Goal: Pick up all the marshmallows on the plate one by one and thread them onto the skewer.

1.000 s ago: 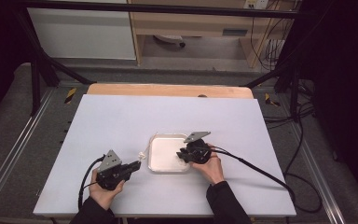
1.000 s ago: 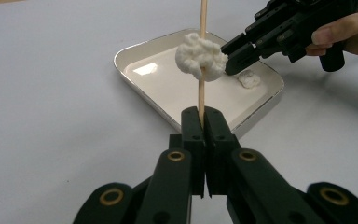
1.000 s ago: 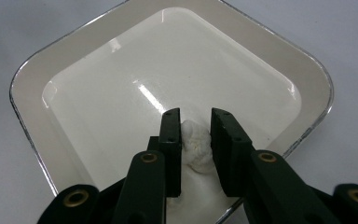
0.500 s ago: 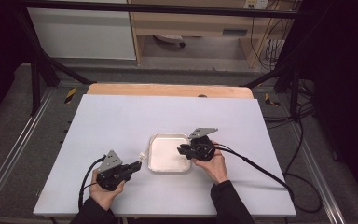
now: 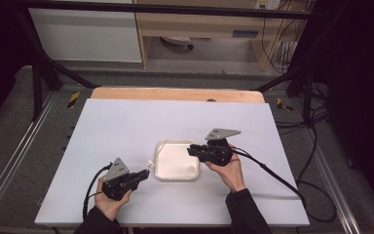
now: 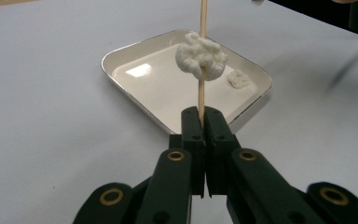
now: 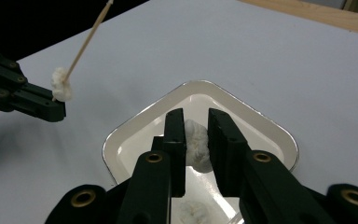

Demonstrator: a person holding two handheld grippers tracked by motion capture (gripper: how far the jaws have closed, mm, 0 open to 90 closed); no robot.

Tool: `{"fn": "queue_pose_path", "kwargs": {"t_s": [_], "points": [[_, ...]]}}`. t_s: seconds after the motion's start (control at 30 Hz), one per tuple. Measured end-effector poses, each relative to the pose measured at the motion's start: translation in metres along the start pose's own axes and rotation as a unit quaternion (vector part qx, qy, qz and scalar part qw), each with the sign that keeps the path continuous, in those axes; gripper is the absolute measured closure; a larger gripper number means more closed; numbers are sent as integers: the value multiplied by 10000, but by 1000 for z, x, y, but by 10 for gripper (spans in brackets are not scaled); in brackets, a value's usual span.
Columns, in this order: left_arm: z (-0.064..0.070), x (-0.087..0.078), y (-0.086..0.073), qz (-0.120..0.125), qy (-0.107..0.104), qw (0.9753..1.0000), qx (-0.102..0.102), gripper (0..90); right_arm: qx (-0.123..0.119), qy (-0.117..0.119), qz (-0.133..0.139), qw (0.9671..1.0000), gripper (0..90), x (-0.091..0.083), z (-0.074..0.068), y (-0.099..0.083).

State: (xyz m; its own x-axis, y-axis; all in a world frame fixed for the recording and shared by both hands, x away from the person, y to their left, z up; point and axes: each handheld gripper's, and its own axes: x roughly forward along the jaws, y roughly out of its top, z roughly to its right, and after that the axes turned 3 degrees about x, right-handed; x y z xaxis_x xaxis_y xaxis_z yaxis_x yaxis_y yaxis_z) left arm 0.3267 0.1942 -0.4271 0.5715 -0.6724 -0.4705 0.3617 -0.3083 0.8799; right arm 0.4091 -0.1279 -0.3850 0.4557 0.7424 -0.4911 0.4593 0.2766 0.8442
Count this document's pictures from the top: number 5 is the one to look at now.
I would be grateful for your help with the white square tray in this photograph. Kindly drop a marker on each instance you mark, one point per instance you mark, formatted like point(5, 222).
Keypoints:
point(175, 165)

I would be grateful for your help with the office chair base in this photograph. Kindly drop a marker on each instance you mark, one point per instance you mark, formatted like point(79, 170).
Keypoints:
point(178, 41)

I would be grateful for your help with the white cabinet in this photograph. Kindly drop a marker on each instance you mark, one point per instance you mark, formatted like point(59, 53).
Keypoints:
point(87, 35)

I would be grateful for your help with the dark curtain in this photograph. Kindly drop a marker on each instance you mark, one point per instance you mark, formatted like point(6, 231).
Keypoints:
point(0, 48)
point(360, 81)

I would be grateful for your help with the white wall socket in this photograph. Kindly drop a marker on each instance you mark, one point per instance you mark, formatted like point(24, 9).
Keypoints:
point(268, 4)

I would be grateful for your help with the person's left hand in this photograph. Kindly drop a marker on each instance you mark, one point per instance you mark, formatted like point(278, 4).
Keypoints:
point(110, 206)

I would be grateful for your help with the white marshmallow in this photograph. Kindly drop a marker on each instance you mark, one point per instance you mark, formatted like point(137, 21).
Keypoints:
point(191, 169)
point(150, 164)

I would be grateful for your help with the black metal frame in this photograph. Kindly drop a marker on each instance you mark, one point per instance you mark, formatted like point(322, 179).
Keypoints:
point(175, 9)

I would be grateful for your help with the wooden table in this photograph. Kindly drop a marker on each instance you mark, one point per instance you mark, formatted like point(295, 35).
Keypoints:
point(175, 94)

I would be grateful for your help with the light wooden desk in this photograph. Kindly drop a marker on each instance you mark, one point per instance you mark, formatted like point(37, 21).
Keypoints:
point(204, 24)

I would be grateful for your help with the person's right hand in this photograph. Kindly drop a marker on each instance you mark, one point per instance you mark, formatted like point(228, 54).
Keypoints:
point(230, 175)

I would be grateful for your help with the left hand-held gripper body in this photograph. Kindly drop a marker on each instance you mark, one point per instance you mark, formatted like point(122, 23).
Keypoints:
point(118, 182)

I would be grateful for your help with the aluminium floor rail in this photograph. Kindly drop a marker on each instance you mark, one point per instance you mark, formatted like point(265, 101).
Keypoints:
point(19, 149)
point(334, 182)

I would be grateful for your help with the yellow black tape strip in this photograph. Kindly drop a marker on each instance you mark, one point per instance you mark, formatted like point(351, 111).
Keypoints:
point(284, 105)
point(73, 99)

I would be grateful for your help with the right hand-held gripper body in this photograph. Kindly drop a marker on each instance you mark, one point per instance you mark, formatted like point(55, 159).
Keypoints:
point(217, 152)

